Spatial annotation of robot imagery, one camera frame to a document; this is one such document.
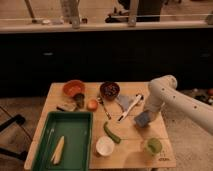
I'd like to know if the blue sponge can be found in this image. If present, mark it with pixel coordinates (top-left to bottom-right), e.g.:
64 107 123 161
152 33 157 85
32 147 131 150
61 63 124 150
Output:
134 112 150 128

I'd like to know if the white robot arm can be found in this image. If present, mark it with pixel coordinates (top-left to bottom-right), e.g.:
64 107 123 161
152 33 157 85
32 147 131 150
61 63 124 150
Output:
144 75 213 135

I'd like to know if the green cup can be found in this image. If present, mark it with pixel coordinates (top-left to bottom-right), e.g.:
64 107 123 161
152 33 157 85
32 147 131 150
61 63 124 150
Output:
145 138 163 156

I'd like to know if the white paper cup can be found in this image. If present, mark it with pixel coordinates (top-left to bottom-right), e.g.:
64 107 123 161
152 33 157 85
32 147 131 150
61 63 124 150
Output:
95 136 115 157

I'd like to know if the dark small cup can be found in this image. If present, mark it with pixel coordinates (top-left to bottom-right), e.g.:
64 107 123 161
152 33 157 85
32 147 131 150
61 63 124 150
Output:
74 93 85 108

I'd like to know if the green cucumber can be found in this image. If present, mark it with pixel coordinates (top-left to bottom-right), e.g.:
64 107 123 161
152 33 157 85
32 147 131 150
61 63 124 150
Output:
103 122 121 144

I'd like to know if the dark brown bowl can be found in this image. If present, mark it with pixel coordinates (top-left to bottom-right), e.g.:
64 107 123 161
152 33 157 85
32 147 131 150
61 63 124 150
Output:
100 82 120 101

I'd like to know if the metal spoon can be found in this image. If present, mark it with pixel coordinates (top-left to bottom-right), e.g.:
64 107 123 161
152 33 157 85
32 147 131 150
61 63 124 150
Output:
97 96 111 120

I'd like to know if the orange fruit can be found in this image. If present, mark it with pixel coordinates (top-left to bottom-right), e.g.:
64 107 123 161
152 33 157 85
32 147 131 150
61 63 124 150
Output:
87 99 98 111

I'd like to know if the green plastic tray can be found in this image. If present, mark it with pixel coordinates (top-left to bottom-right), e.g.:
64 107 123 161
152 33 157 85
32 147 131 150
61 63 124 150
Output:
31 111 93 171

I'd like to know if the small beige object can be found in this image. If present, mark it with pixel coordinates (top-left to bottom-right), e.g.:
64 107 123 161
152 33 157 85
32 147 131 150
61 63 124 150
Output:
56 103 77 112

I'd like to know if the orange bowl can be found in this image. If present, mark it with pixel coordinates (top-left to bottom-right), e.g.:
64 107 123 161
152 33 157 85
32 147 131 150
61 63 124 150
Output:
62 80 85 97

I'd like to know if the black chair base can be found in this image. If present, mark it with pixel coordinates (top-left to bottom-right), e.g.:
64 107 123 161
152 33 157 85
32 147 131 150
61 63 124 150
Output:
0 109 28 161

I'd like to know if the white handled brush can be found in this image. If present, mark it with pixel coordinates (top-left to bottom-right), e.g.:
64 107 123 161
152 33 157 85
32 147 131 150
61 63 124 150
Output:
118 93 144 122

